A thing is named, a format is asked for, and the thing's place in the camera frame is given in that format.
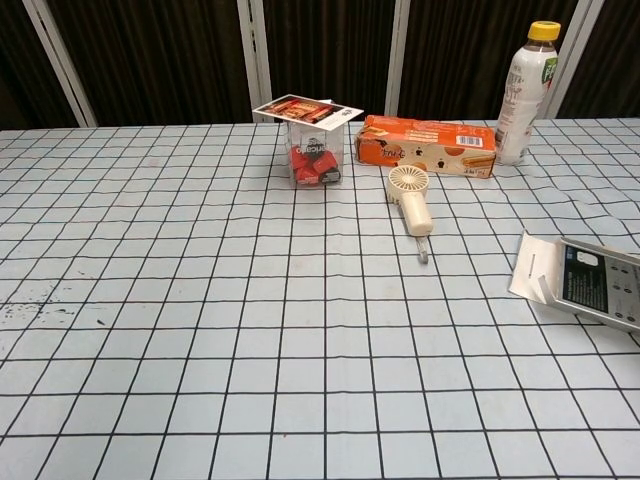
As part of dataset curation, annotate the small cream handheld fan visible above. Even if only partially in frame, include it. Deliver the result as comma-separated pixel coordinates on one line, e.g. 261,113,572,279
384,164,436,267

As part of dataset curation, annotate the clear box of red candies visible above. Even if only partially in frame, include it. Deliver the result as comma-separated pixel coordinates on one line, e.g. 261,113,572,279
283,119,348,189

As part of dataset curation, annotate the white black-checked tablecloth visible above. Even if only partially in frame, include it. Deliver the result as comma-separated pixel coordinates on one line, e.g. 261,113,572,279
0,117,640,480

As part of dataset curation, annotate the printed card with red picture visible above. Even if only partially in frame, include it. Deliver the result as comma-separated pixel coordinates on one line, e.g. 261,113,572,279
251,94,365,132

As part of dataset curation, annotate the orange biscuit box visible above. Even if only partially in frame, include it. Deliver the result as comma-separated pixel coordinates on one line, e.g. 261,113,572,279
353,114,498,180

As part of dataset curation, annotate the white bottle with yellow cap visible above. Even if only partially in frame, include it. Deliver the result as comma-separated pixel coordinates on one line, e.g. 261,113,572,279
494,20,563,167

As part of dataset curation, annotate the open grey product carton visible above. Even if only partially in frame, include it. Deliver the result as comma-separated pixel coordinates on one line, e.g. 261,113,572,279
506,229,640,334

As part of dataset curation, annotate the white metal partition post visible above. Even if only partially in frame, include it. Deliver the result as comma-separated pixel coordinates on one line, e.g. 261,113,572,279
21,0,100,128
383,0,427,117
236,0,273,110
541,0,607,120

